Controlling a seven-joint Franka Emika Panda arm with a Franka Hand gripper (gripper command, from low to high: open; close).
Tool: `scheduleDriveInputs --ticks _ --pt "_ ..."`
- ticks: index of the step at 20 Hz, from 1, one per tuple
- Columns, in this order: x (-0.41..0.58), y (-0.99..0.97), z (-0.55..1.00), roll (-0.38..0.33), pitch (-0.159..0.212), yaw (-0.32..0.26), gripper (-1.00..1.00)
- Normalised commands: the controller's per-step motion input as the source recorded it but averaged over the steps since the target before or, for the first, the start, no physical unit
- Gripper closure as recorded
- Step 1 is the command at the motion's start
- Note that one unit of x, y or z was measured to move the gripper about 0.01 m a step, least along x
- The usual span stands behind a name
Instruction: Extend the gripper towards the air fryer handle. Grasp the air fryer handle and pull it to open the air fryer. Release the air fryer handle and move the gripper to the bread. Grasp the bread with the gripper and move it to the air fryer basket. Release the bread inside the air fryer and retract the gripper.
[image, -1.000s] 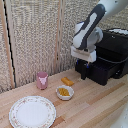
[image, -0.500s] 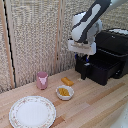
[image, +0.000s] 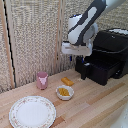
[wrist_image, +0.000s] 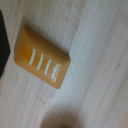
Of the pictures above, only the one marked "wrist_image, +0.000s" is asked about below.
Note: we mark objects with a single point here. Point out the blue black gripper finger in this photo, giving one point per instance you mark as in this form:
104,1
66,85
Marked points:
3,46

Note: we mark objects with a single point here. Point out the orange toy bread block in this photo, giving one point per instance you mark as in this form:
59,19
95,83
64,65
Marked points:
41,56

